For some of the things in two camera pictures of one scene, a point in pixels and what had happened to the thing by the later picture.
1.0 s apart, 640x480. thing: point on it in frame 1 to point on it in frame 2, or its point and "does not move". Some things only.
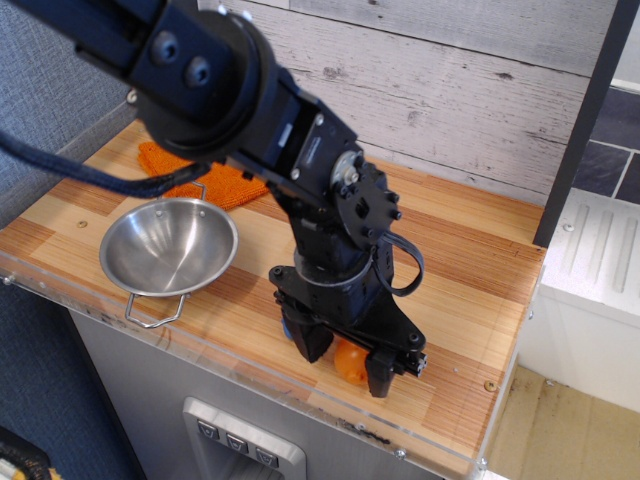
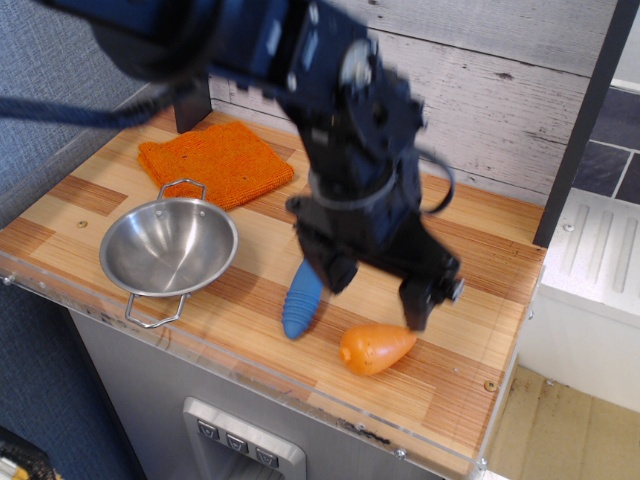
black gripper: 365,311 to 372,217
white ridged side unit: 583,331 does not move
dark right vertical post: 599,84 does not move
